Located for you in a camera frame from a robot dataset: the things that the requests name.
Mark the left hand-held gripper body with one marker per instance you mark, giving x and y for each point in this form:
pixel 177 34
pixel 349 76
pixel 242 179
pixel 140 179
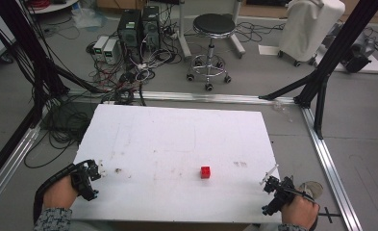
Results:
pixel 82 179

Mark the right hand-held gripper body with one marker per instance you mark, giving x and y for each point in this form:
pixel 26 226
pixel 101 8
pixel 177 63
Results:
pixel 281 194

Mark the person's left hand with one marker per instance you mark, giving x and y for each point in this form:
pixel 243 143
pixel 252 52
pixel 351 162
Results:
pixel 60 194

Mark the person's right hand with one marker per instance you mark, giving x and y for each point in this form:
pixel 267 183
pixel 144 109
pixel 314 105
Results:
pixel 300 213

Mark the beige shoe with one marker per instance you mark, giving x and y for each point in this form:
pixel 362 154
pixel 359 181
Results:
pixel 313 188

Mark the small red cube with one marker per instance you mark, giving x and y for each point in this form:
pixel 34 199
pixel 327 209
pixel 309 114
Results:
pixel 205 172

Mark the black floor beam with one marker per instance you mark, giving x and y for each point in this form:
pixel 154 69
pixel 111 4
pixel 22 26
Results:
pixel 7 150

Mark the white bench power supply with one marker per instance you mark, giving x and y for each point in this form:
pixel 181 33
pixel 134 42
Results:
pixel 100 45
pixel 110 51

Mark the black computer tower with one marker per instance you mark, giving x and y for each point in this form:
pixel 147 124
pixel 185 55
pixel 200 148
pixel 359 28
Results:
pixel 151 27
pixel 129 30

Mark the black machine on white base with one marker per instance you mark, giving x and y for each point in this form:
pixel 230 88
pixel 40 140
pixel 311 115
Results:
pixel 358 56

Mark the white covered wheeled cart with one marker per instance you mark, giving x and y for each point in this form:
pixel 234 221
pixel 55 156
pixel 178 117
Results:
pixel 308 29

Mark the clear plastic bag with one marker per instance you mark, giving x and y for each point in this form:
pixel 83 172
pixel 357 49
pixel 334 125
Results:
pixel 87 17

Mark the black round wheeled stool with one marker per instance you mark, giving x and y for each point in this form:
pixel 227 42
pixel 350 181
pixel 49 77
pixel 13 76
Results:
pixel 214 25

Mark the white round table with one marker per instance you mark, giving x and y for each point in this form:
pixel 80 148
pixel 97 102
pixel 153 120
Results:
pixel 53 5

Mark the long aluminium floor rail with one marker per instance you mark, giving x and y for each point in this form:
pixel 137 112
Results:
pixel 209 97

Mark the black braced frame post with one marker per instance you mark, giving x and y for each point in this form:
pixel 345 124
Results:
pixel 334 54

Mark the white table leg frame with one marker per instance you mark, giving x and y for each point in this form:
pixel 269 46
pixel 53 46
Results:
pixel 185 38

